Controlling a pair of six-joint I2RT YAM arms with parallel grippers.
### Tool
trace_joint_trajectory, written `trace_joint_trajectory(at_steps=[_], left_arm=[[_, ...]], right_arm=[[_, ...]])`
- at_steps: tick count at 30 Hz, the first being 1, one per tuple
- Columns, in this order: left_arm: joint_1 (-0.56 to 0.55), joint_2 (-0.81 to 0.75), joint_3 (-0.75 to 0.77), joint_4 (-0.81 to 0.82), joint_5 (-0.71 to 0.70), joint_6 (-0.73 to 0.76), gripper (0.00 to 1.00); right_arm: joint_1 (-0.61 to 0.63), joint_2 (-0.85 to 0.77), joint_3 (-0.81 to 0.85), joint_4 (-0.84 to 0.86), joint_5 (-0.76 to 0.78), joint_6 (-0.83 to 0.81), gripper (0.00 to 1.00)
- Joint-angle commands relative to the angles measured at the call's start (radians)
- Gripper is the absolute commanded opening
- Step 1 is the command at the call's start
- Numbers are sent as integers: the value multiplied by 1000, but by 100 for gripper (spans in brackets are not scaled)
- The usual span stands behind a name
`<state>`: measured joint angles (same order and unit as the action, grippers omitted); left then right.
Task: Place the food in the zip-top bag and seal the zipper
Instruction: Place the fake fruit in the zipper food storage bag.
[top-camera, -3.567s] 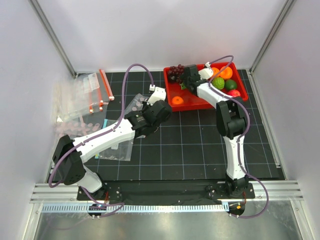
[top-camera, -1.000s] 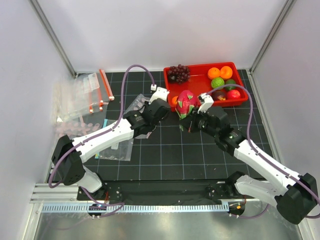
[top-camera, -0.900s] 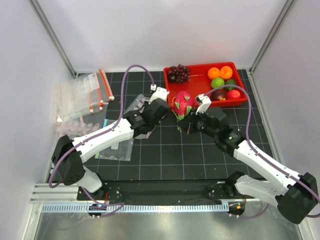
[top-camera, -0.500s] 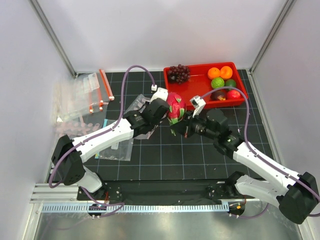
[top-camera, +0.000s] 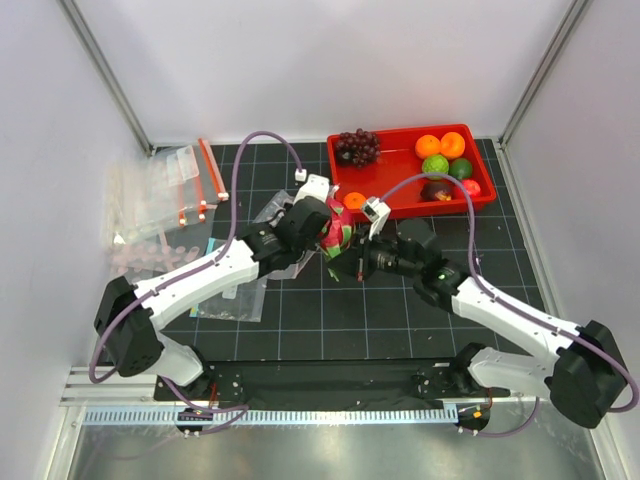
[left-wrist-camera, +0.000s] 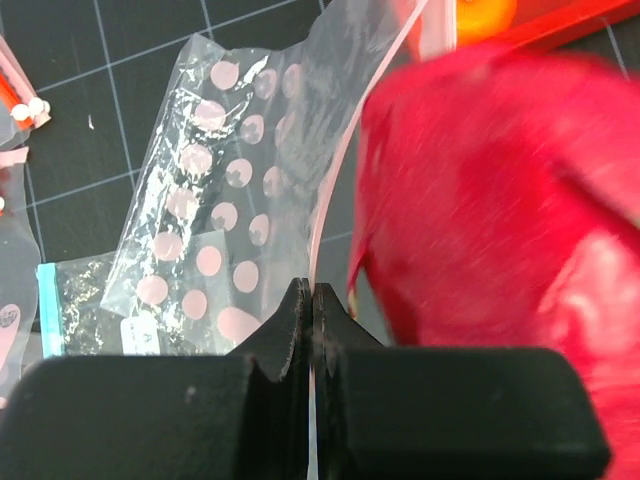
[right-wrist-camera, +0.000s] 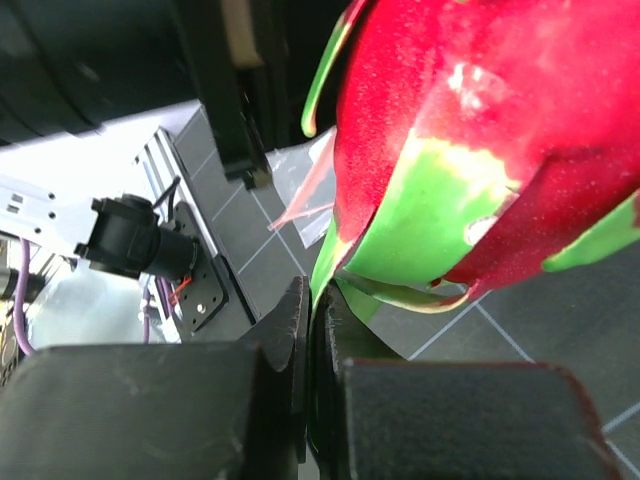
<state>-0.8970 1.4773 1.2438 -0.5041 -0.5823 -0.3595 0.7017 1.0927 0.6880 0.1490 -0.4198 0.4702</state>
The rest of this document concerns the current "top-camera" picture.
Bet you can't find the light green bumpy fruit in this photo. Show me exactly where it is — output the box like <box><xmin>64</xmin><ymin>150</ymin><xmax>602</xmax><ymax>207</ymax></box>
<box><xmin>422</xmin><ymin>154</ymin><xmax>449</xmax><ymax>179</ymax></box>

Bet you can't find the orange tangerine at back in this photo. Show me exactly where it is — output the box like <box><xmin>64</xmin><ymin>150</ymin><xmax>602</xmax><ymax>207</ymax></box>
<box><xmin>440</xmin><ymin>131</ymin><xmax>466</xmax><ymax>160</ymax></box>

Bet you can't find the aluminium corner post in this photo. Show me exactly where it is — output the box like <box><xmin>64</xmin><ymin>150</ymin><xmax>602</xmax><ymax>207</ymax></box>
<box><xmin>498</xmin><ymin>0</ymin><xmax>592</xmax><ymax>148</ymax></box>
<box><xmin>57</xmin><ymin>0</ymin><xmax>154</xmax><ymax>156</ymax></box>

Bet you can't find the pink-dotted zip bag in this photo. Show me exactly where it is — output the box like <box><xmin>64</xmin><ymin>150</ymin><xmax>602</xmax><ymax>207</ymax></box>
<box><xmin>243</xmin><ymin>191</ymin><xmax>331</xmax><ymax>280</ymax></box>

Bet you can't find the pink-dotted bag on table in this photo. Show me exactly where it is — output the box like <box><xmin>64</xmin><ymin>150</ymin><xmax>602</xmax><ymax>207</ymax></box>
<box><xmin>108</xmin><ymin>232</ymin><xmax>205</xmax><ymax>281</ymax></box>

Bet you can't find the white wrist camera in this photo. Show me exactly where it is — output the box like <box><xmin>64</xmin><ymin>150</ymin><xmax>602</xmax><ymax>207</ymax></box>
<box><xmin>294</xmin><ymin>174</ymin><xmax>330</xmax><ymax>203</ymax></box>
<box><xmin>361</xmin><ymin>197</ymin><xmax>391</xmax><ymax>240</ymax></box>

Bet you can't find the red plastic tray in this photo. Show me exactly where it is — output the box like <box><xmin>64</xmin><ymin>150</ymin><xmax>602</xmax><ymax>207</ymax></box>
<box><xmin>327</xmin><ymin>124</ymin><xmax>497</xmax><ymax>219</ymax></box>

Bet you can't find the pink dragon fruit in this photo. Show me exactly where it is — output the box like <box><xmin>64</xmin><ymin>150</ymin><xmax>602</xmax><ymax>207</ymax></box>
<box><xmin>320</xmin><ymin>197</ymin><xmax>355</xmax><ymax>262</ymax></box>

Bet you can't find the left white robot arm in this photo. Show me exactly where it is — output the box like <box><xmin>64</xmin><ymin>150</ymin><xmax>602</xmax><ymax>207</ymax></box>
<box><xmin>92</xmin><ymin>197</ymin><xmax>331</xmax><ymax>400</ymax></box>

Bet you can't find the black grid mat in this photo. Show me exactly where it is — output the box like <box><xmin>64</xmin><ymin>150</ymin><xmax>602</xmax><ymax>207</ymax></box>
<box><xmin>166</xmin><ymin>139</ymin><xmax>545</xmax><ymax>360</ymax></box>

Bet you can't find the dark purple grape bunch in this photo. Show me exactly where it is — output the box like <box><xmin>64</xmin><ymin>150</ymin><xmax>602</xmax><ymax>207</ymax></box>
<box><xmin>334</xmin><ymin>128</ymin><xmax>381</xmax><ymax>168</ymax></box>

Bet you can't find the orange tangerine at front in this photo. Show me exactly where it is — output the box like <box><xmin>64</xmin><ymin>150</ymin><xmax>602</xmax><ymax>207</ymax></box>
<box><xmin>343</xmin><ymin>192</ymin><xmax>366</xmax><ymax>210</ymax></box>

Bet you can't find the right aluminium corner post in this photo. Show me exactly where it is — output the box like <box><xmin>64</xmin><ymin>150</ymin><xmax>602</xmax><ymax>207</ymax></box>
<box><xmin>498</xmin><ymin>0</ymin><xmax>592</xmax><ymax>148</ymax></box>

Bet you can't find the stack of orange-zip bags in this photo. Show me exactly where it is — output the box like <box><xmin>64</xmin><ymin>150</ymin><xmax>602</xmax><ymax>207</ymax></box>
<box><xmin>106</xmin><ymin>138</ymin><xmax>230</xmax><ymax>245</ymax></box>

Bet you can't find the red apple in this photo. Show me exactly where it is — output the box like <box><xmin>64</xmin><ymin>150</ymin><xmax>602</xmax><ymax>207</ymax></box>
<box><xmin>461</xmin><ymin>179</ymin><xmax>482</xmax><ymax>198</ymax></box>

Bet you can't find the orange tangerine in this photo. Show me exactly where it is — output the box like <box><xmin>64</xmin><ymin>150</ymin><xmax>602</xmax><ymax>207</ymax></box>
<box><xmin>414</xmin><ymin>135</ymin><xmax>441</xmax><ymax>160</ymax></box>
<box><xmin>440</xmin><ymin>131</ymin><xmax>466</xmax><ymax>160</ymax></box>
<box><xmin>343</xmin><ymin>192</ymin><xmax>366</xmax><ymax>210</ymax></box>

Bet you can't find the aluminium front frame bar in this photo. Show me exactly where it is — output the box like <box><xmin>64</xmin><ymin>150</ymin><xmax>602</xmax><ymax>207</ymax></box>
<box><xmin>61</xmin><ymin>367</ymin><xmax>533</xmax><ymax>404</ymax></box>

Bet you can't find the dark purple fruit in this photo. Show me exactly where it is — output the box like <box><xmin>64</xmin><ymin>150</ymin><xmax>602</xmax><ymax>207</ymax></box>
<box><xmin>420</xmin><ymin>181</ymin><xmax>453</xmax><ymax>202</ymax></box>

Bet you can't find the clear blue-zip bag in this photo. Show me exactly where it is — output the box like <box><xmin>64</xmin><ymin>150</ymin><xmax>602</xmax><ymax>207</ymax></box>
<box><xmin>189</xmin><ymin>237</ymin><xmax>266</xmax><ymax>324</ymax></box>

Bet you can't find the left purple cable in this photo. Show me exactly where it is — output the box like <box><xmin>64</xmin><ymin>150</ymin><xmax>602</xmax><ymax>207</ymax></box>
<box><xmin>88</xmin><ymin>130</ymin><xmax>307</xmax><ymax>434</ymax></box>

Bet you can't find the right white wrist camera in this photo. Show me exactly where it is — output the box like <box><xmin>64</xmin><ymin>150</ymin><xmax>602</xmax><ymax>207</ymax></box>
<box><xmin>361</xmin><ymin>197</ymin><xmax>391</xmax><ymax>240</ymax></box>

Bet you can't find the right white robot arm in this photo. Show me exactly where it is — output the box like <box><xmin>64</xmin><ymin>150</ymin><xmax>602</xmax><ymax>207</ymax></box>
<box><xmin>331</xmin><ymin>219</ymin><xmax>639</xmax><ymax>429</ymax></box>

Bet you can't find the perforated metal rail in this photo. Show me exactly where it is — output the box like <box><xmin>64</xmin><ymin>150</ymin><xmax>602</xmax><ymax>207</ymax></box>
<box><xmin>83</xmin><ymin>404</ymin><xmax>458</xmax><ymax>427</ymax></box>

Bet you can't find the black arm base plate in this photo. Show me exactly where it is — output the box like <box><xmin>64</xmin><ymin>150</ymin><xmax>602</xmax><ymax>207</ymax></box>
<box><xmin>154</xmin><ymin>357</ymin><xmax>507</xmax><ymax>409</ymax></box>

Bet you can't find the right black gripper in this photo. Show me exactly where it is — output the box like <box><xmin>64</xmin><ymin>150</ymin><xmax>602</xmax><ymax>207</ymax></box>
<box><xmin>327</xmin><ymin>225</ymin><xmax>420</xmax><ymax>282</ymax></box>

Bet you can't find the dark green lime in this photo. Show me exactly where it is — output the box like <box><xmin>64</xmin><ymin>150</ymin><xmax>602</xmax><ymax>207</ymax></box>
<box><xmin>448</xmin><ymin>157</ymin><xmax>473</xmax><ymax>181</ymax></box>

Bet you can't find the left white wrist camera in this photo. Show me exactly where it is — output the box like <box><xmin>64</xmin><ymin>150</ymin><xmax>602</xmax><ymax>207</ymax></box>
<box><xmin>294</xmin><ymin>174</ymin><xmax>330</xmax><ymax>203</ymax></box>

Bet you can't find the left aluminium corner post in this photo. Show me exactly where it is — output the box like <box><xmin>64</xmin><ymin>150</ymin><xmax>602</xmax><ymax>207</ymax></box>
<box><xmin>57</xmin><ymin>0</ymin><xmax>154</xmax><ymax>156</ymax></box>

